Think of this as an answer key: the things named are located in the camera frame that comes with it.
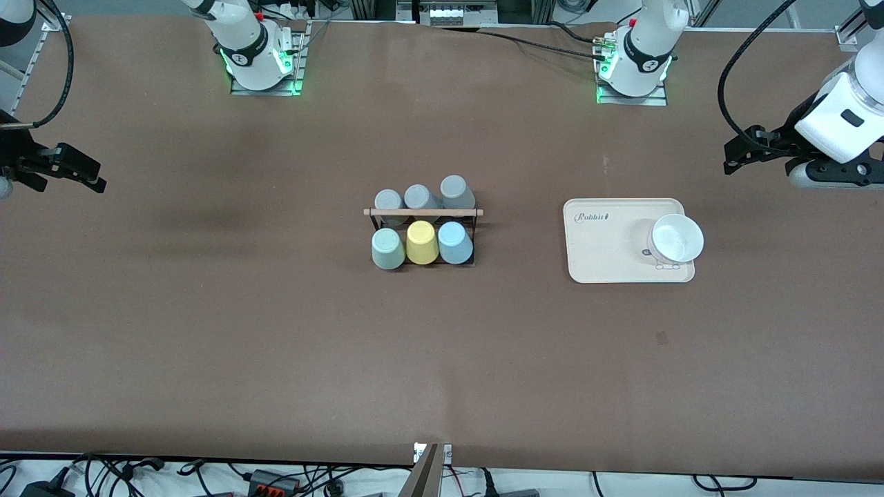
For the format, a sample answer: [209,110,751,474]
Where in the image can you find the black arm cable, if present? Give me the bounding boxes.
[0,0,75,130]
[717,0,802,154]

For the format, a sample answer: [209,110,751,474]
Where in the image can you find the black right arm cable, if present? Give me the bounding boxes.
[0,0,75,130]

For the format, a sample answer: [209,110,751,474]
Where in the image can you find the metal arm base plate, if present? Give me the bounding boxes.
[230,21,308,96]
[595,31,669,106]

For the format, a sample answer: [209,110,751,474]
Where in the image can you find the black plug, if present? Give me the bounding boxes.
[482,469,539,497]

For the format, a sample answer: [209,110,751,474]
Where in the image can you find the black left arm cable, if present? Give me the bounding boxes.
[717,0,802,154]

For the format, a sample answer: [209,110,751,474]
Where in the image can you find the black connector block orange levers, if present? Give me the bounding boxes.
[247,469,301,494]

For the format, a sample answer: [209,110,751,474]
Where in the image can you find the white bowl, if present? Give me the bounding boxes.
[647,213,705,265]

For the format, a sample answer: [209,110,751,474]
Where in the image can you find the black wire cup rack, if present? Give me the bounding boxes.
[364,207,484,267]

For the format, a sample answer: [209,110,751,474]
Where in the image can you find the white aluminium rail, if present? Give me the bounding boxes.
[12,14,70,111]

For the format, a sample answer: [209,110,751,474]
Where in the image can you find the pale green cup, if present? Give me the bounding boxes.
[372,228,406,271]

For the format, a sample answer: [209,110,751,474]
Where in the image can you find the beige rabbit print tray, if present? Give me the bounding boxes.
[563,198,695,284]

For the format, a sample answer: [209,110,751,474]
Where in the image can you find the thick black table cable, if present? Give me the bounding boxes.
[549,19,608,46]

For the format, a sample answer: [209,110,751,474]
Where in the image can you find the black power adapter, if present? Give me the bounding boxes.
[19,480,75,497]

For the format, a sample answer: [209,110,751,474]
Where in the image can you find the grey power strip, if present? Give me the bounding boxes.
[418,0,499,27]

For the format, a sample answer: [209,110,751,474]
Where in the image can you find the grey cup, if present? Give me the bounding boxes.
[374,189,404,227]
[440,175,477,210]
[403,184,443,211]

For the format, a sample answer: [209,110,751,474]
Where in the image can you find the thin black table cable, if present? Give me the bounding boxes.
[435,26,608,61]

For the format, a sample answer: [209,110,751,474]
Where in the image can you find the yellow cup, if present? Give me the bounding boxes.
[405,220,439,266]

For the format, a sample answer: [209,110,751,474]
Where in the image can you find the light blue cup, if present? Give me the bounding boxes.
[438,221,474,265]

